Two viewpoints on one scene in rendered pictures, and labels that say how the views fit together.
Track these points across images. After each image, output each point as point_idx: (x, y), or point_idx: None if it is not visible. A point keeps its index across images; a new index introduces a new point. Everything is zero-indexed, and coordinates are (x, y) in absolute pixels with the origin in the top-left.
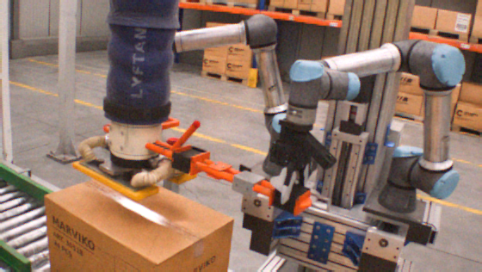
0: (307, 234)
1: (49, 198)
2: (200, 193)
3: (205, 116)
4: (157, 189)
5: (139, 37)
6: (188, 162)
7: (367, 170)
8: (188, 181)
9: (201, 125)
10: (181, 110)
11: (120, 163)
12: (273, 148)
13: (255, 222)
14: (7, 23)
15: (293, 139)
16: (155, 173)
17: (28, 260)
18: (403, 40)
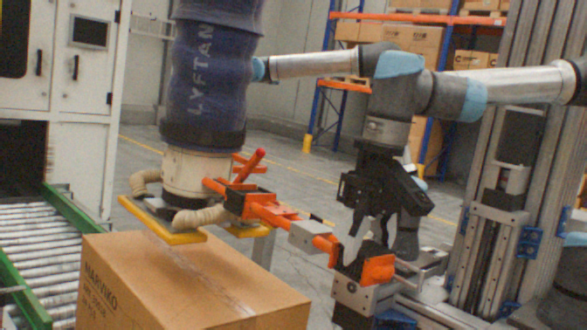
0: None
1: (86, 238)
2: (323, 291)
3: (352, 209)
4: (203, 237)
5: (204, 36)
6: (240, 200)
7: (524, 268)
8: (314, 275)
9: (346, 217)
10: (326, 199)
11: (169, 199)
12: (341, 181)
13: (348, 316)
14: (124, 63)
15: (371, 169)
16: (200, 212)
17: (51, 319)
18: None
